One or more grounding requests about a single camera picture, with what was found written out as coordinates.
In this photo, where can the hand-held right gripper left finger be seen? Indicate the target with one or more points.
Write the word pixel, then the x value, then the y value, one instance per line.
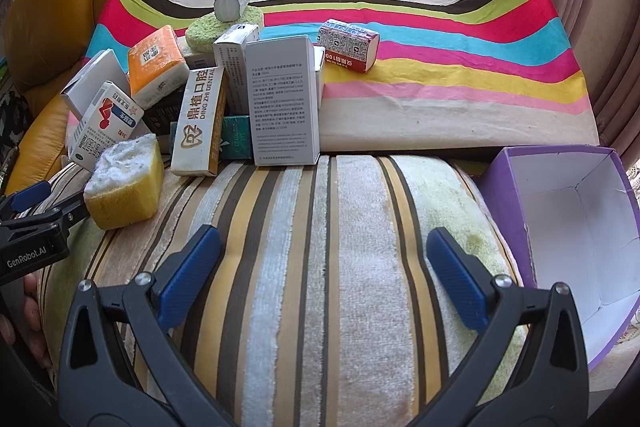
pixel 192 272

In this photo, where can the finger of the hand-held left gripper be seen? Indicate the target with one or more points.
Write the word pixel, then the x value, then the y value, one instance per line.
pixel 32 196
pixel 67 212

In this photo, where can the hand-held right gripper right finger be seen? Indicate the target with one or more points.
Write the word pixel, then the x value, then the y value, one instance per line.
pixel 457 277

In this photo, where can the yellow sponge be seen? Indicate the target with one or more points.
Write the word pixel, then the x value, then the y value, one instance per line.
pixel 125 197

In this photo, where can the white red medicine box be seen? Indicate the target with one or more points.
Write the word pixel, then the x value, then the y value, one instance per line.
pixel 100 127

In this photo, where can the purple cardboard box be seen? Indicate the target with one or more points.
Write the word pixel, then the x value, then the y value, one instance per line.
pixel 565 227

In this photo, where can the white box pink flower print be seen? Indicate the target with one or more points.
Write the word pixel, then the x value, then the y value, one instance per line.
pixel 95 79

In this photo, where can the green tissue pack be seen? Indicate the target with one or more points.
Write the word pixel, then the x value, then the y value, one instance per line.
pixel 237 139

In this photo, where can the white gold dental box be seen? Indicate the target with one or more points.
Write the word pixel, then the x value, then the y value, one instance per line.
pixel 195 122

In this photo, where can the orange tissue pack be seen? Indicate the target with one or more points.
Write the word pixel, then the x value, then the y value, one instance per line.
pixel 155 62

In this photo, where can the white box with logo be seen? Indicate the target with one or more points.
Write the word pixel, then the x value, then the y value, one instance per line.
pixel 282 107

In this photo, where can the white box with barcodes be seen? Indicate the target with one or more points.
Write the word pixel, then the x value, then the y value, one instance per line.
pixel 230 62

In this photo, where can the green sponge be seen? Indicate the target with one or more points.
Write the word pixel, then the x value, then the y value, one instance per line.
pixel 202 32

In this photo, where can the red tissue pack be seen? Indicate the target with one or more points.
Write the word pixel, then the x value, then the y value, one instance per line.
pixel 347 44

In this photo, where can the person's left hand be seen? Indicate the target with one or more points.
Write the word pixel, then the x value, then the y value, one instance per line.
pixel 30 312

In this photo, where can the black white patterned cloth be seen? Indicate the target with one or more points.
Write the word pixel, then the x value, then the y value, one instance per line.
pixel 12 117

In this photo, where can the striped towel cushion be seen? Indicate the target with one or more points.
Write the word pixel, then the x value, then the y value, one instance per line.
pixel 310 257

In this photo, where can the black box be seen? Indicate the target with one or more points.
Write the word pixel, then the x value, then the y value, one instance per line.
pixel 162 117

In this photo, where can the yellow sofa cushion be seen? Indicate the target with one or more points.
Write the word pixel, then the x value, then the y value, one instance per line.
pixel 50 7

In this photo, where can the lace curtain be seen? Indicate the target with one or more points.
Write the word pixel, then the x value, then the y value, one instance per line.
pixel 632 172

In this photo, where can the multicolour striped cloth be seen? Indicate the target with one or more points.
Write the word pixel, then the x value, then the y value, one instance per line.
pixel 425 32

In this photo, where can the brown curtain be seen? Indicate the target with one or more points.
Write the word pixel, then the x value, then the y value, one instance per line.
pixel 590 7

